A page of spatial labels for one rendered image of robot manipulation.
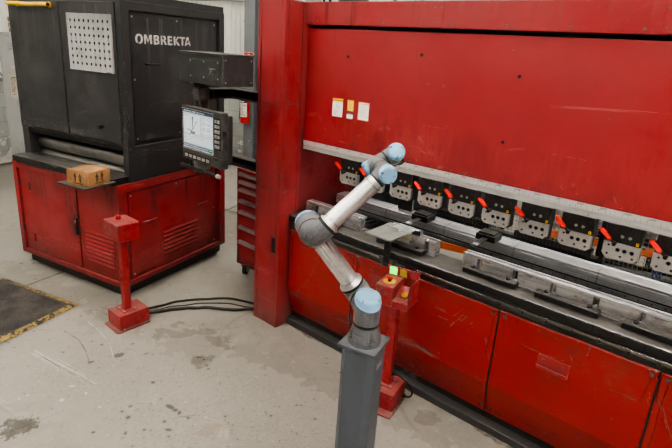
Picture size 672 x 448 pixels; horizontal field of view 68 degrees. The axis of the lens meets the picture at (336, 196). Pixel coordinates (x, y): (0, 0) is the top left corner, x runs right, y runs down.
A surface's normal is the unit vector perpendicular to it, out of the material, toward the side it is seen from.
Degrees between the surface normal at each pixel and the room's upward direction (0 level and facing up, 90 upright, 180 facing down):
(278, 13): 90
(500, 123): 90
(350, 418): 90
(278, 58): 90
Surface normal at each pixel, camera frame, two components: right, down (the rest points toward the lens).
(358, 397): -0.47, 0.22
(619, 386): -0.65, 0.18
